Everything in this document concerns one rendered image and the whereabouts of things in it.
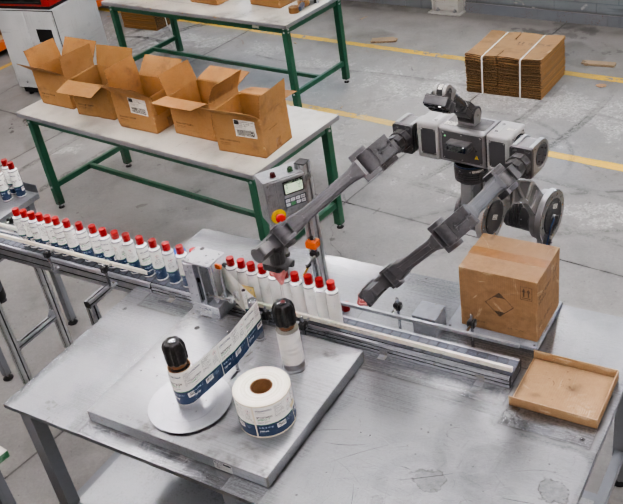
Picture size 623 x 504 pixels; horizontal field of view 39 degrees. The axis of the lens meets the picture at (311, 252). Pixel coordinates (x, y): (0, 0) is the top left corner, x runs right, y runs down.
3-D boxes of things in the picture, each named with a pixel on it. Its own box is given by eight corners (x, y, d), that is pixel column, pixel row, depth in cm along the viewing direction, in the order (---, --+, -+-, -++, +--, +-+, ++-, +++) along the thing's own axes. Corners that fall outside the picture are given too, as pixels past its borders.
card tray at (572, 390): (508, 404, 301) (508, 396, 299) (533, 357, 318) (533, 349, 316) (597, 429, 286) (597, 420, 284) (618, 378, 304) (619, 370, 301)
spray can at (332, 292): (328, 326, 342) (321, 284, 331) (333, 318, 346) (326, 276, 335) (341, 328, 340) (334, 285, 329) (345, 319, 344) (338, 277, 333)
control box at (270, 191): (262, 217, 339) (253, 174, 329) (302, 203, 344) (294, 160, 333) (272, 228, 331) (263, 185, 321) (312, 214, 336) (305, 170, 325)
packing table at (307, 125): (49, 209, 646) (14, 112, 603) (129, 160, 695) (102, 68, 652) (275, 290, 519) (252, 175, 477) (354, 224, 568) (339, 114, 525)
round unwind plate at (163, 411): (131, 420, 314) (130, 418, 313) (183, 367, 335) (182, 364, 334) (198, 445, 299) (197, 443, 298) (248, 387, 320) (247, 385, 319)
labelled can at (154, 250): (154, 280, 387) (143, 241, 376) (161, 273, 391) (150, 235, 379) (163, 282, 385) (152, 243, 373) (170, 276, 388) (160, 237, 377)
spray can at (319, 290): (316, 322, 346) (309, 280, 335) (324, 314, 349) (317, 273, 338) (326, 326, 343) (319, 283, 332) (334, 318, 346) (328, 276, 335)
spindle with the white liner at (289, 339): (278, 370, 325) (264, 306, 309) (290, 355, 331) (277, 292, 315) (298, 376, 321) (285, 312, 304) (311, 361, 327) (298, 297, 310)
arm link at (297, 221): (383, 169, 301) (363, 145, 301) (383, 168, 295) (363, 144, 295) (288, 249, 306) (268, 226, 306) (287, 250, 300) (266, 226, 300)
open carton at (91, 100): (62, 122, 577) (44, 69, 557) (108, 94, 606) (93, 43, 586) (103, 129, 557) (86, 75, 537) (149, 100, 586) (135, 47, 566)
